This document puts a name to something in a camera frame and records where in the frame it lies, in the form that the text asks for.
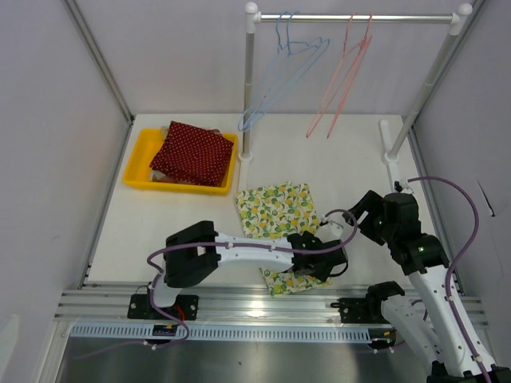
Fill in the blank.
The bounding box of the yellow plastic tray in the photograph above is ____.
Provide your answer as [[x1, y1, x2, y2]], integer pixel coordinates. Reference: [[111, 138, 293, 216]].
[[121, 128, 239, 196]]

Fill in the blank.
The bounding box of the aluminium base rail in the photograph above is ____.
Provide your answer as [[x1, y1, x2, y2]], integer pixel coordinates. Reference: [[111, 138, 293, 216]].
[[53, 282, 488, 344]]

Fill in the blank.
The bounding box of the red polka dot cloth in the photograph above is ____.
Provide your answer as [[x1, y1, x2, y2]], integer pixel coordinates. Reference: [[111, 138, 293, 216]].
[[150, 121, 233, 187]]

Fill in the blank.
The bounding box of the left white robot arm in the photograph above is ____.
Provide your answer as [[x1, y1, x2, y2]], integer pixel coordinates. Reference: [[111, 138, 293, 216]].
[[127, 220, 348, 321]]

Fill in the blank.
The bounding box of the pink wire hanger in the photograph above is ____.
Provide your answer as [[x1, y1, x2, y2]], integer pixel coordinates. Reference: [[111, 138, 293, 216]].
[[306, 13, 370, 138], [327, 14, 373, 138]]

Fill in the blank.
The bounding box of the lemon print skirt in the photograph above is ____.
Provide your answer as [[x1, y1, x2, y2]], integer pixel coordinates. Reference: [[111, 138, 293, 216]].
[[235, 183, 331, 296]]

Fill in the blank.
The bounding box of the silver clothes rack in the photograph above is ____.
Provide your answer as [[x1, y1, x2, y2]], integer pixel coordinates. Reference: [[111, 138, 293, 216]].
[[238, 2, 473, 188]]

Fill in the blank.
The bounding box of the blue wire hanger front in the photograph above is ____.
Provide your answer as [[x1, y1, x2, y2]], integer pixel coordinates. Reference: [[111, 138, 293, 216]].
[[238, 10, 331, 132]]

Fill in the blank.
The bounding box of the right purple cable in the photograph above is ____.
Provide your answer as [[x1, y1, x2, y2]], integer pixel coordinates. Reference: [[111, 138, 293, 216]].
[[393, 176, 504, 383]]

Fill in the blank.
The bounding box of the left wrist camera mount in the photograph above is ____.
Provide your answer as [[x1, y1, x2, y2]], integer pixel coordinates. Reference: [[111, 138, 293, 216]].
[[316, 219, 344, 243]]

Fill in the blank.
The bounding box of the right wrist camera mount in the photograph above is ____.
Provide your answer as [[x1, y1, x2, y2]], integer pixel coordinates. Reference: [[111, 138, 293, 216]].
[[394, 180, 414, 194]]

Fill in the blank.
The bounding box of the blue wire hanger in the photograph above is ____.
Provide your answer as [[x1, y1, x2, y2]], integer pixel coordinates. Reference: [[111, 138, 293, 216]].
[[238, 10, 331, 132], [239, 10, 327, 132]]

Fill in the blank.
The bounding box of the blue wire hanger back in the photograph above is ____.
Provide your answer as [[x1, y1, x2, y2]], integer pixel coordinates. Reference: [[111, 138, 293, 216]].
[[239, 10, 327, 132]]

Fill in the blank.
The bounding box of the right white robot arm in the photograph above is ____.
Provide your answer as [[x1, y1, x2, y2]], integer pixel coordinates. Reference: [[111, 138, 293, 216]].
[[343, 191, 510, 382]]

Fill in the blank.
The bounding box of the pink wire hanger left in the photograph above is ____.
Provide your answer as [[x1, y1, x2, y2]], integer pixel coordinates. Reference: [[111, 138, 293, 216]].
[[306, 13, 370, 138]]

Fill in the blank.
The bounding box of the pink wire hanger right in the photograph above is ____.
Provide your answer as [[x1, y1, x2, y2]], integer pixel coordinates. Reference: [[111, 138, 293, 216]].
[[327, 14, 373, 138]]

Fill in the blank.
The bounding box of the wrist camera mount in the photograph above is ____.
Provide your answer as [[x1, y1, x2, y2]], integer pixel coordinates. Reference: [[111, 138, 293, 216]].
[[316, 219, 344, 243], [394, 180, 414, 194]]

